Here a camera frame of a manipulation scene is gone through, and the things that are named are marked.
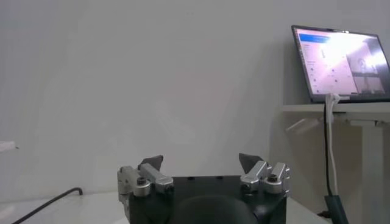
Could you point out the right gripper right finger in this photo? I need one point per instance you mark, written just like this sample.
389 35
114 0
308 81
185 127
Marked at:
259 175

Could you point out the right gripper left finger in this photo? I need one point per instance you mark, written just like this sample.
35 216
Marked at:
152 176

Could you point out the white side table with laptop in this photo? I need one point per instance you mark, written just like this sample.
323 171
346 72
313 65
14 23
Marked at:
371 152

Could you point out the grey open laptop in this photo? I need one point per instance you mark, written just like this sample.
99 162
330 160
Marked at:
335 67

